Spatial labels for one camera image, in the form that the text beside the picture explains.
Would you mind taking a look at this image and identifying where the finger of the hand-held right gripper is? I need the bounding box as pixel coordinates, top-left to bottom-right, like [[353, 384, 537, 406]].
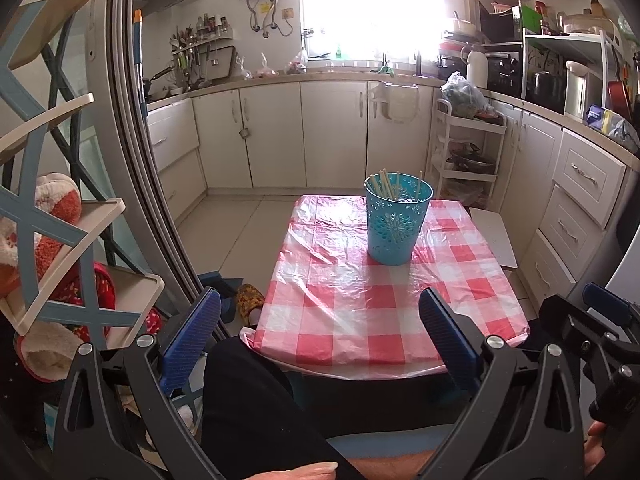
[[539, 294, 640, 386], [582, 282, 640, 342]]

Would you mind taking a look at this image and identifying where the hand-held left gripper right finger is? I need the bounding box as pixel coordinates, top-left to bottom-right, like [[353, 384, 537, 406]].
[[410, 287, 587, 480]]

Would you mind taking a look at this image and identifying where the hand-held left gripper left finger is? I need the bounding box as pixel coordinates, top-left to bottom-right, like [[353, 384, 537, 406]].
[[50, 286, 242, 480]]

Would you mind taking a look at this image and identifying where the teal perforated plastic basket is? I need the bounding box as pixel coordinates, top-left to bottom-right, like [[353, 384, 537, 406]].
[[365, 172, 434, 266]]

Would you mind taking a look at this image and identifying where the bundle of wooden chopsticks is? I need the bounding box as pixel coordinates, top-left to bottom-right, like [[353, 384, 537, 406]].
[[369, 169, 425, 201]]

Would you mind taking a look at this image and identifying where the person's right hand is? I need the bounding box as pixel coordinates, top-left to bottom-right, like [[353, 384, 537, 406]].
[[584, 419, 610, 467]]

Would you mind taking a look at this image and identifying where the person's left hand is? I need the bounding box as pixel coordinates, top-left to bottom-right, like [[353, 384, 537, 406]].
[[245, 461, 342, 480]]

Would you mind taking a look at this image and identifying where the dark blue plastic object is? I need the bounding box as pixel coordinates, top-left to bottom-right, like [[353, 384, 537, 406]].
[[197, 271, 245, 324]]

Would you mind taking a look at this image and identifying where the yellow patterned slipper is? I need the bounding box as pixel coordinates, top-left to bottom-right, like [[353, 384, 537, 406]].
[[236, 284, 266, 326]]

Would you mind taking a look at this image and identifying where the person's black pants leg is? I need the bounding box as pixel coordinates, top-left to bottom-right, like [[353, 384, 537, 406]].
[[200, 335, 354, 480]]

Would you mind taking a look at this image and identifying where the red checked tablecloth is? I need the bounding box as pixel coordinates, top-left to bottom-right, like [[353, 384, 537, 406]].
[[240, 195, 531, 376]]

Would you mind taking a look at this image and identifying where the red patterned slipper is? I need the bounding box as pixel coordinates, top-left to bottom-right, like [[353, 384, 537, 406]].
[[50, 262, 119, 341]]

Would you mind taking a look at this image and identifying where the cream drawer cabinet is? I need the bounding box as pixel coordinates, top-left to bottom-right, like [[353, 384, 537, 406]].
[[146, 97, 209, 222], [487, 100, 629, 312]]

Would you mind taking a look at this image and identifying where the white board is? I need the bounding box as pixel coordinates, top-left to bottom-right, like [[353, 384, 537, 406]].
[[469, 207, 519, 270]]

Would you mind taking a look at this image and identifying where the person's bare leg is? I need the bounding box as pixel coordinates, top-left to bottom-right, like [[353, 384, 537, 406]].
[[345, 452, 437, 480]]

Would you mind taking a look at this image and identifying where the dark cooking pot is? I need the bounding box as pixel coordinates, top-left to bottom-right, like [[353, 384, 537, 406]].
[[447, 142, 499, 174]]

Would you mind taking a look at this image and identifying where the blue packet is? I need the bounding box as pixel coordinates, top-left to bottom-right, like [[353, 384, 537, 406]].
[[584, 104, 614, 131]]

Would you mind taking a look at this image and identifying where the orange white plush slipper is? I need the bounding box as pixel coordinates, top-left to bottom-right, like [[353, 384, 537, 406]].
[[0, 172, 84, 297]]

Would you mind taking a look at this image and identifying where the white trolley rack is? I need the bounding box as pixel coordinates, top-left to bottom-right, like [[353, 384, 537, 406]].
[[431, 97, 509, 202]]

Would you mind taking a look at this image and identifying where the white electric water boiler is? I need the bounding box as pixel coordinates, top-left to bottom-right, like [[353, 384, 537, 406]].
[[564, 60, 604, 120]]

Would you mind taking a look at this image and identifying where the black rice cooker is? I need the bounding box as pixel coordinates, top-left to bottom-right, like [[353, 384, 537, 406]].
[[530, 71, 566, 109]]

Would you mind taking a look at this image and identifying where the white hanging trash bin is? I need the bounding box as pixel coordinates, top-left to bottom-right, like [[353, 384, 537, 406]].
[[372, 80, 420, 124]]

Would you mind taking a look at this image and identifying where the plastic bag of greens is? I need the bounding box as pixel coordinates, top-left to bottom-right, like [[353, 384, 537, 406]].
[[441, 71, 494, 119]]

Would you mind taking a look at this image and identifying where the black countertop oven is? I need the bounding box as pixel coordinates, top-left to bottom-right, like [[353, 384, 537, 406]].
[[485, 52, 524, 96]]

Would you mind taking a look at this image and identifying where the black frying pan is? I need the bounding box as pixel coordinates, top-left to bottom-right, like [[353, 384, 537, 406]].
[[144, 67, 177, 97]]

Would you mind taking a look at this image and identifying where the blue cream shoe rack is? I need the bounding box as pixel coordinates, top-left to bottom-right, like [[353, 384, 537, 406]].
[[0, 0, 166, 342]]

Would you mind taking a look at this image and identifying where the white counter shelf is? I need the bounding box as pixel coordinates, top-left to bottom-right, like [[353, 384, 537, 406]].
[[522, 30, 622, 112]]

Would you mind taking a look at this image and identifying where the white thermos jug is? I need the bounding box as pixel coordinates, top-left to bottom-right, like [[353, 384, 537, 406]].
[[465, 47, 489, 90]]

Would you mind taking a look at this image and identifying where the green cutting board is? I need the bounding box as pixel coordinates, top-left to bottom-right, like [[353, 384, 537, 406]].
[[517, 2, 544, 36]]

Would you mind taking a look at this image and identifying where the black box appliance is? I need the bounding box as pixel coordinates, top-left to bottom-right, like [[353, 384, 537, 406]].
[[477, 0, 521, 41]]

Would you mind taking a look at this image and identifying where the kitchen window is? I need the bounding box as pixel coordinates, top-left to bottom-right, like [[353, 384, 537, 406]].
[[299, 0, 451, 61]]

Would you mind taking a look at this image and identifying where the mop handle with orange tip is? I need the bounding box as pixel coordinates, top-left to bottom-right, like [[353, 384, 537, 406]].
[[132, 9, 151, 117]]

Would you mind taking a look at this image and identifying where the wall utensil rack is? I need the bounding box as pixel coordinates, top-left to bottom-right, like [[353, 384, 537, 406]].
[[170, 14, 236, 89]]

